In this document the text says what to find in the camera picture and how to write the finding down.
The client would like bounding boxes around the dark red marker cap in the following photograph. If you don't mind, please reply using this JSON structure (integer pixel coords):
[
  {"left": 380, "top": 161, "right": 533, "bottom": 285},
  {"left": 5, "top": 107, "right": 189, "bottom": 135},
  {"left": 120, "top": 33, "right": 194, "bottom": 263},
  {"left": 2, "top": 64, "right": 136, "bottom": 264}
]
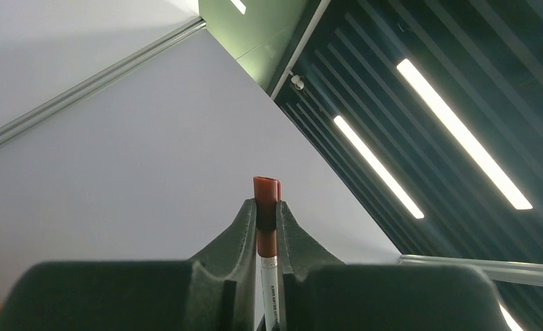
[{"left": 253, "top": 177, "right": 282, "bottom": 258}]

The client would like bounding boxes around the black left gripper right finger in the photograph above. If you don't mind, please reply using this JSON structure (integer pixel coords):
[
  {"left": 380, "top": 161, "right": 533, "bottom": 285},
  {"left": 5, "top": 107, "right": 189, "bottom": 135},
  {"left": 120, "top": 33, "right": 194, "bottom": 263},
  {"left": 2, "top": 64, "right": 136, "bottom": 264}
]
[{"left": 276, "top": 202, "right": 509, "bottom": 330}]

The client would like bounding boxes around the white ceiling sensor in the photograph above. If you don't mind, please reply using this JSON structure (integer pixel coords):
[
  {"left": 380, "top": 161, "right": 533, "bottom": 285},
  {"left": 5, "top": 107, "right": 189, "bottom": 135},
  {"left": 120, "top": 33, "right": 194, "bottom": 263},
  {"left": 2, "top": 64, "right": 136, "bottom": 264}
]
[{"left": 290, "top": 74, "right": 305, "bottom": 90}]

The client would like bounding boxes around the ceiling strip light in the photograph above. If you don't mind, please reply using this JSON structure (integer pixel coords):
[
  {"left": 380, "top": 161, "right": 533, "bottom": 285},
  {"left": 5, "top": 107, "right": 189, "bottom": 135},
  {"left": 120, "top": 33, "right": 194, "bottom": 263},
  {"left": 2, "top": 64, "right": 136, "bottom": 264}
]
[
  {"left": 333, "top": 115, "right": 425, "bottom": 219},
  {"left": 396, "top": 59, "right": 533, "bottom": 210},
  {"left": 230, "top": 0, "right": 246, "bottom": 14}
]

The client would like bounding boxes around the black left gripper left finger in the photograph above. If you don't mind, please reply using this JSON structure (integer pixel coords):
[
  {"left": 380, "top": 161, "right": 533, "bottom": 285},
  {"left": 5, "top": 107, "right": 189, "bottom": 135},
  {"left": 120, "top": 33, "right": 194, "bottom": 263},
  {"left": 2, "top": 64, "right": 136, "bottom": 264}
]
[{"left": 0, "top": 199, "right": 256, "bottom": 330}]

